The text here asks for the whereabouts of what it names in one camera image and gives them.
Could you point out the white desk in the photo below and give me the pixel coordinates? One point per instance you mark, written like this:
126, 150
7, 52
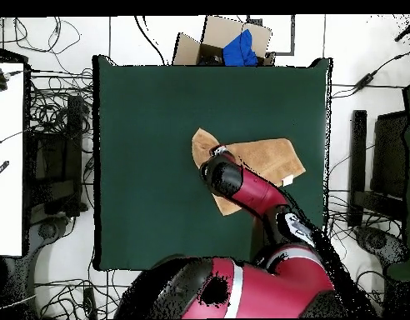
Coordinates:
6, 150

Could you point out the dark grey chair base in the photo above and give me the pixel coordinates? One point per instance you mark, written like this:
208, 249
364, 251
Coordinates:
378, 241

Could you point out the black round floor foot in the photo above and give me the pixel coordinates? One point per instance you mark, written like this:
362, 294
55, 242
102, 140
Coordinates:
47, 230

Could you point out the black upright stand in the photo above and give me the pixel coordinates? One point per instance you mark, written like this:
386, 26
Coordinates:
358, 150

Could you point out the open cardboard box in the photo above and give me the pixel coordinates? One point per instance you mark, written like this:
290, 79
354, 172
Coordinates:
221, 31

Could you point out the blue garment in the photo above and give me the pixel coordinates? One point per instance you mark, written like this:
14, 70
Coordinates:
240, 51

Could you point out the black power strip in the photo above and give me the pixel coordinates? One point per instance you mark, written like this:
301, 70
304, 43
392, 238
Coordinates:
90, 303

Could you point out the tan terry towel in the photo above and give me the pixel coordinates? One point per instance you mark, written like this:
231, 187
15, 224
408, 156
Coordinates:
268, 156

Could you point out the black equipment rack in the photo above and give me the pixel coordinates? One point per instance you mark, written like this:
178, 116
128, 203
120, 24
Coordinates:
55, 160

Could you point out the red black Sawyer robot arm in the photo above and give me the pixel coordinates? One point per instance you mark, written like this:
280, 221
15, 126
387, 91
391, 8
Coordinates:
255, 193

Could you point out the dark green table cloth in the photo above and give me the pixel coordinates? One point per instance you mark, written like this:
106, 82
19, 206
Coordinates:
158, 133

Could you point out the black bar with white print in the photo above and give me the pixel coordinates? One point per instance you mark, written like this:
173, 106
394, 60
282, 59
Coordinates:
0, 170

